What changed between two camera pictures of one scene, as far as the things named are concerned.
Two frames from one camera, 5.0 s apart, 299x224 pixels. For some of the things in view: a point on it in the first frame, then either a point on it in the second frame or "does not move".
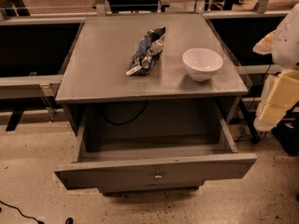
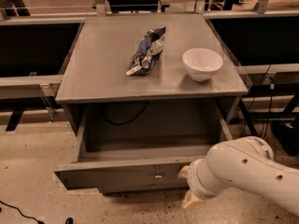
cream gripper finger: [264, 45] → [183, 173]
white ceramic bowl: [202, 63] does not move
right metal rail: [259, 69] does not move
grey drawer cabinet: [156, 91] does not move
